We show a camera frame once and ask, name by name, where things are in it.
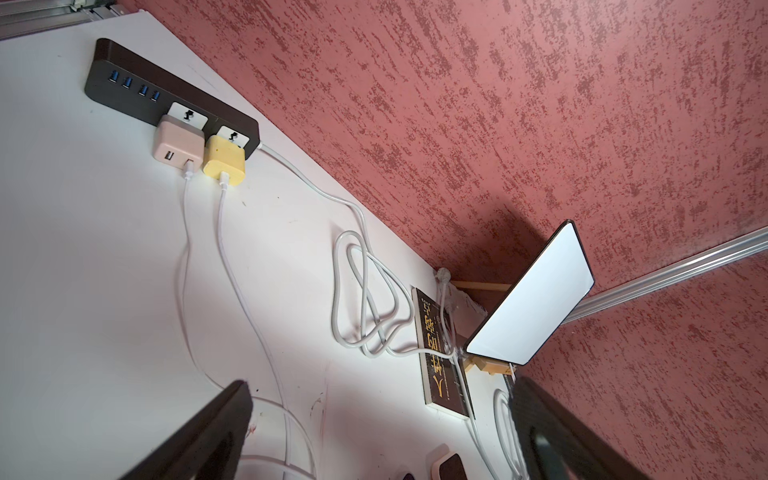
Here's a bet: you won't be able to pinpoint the yellow charger adapter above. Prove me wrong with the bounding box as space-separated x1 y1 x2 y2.
203 135 246 186

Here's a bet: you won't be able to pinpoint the left aluminium corner post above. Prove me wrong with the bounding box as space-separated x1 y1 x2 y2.
0 0 129 40

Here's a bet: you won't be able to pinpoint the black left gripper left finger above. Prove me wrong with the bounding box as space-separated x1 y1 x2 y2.
123 380 253 479

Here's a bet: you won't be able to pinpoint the right aluminium corner post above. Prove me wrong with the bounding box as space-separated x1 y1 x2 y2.
563 227 767 324

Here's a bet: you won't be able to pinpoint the pink charger adapter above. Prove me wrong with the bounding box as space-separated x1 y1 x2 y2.
152 115 205 172

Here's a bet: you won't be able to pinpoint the white tablet panel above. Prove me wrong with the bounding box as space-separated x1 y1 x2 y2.
465 220 595 365

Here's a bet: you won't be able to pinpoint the white cable from pink charger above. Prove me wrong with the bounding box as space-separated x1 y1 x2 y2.
175 160 319 480

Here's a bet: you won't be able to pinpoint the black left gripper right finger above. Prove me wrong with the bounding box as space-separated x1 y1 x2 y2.
511 377 647 479

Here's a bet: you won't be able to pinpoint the black power strip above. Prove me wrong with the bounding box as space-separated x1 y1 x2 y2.
84 38 261 156

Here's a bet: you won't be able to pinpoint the pink-cased phone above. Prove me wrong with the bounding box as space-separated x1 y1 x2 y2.
430 452 468 480

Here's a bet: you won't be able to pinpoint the thick grey power cord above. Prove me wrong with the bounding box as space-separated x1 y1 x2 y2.
257 143 469 361

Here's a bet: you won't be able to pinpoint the aluminium corner post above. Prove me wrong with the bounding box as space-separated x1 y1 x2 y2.
563 227 767 324
0 0 129 40

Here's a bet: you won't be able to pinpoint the white wall plug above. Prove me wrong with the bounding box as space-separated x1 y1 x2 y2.
435 267 451 304

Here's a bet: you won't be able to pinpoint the wooden tablet stand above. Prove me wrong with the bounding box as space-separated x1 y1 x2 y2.
451 280 516 377

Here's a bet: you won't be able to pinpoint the black book gold letters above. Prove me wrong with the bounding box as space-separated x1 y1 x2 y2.
411 287 469 420

